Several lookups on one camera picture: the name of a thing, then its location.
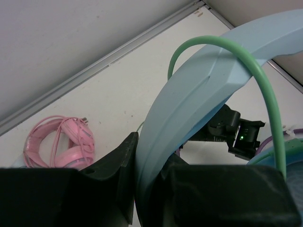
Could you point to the pink headphones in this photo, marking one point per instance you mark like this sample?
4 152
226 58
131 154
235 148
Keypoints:
73 145

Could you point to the aluminium table frame rail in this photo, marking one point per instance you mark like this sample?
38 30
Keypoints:
118 92

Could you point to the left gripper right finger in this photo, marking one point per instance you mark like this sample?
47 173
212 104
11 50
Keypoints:
223 196

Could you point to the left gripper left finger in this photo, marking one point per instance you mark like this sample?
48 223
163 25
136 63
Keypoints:
101 195

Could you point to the light blue headphones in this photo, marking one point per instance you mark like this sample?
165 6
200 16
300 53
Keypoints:
203 74

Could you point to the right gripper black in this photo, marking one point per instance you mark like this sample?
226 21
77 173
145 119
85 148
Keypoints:
228 126

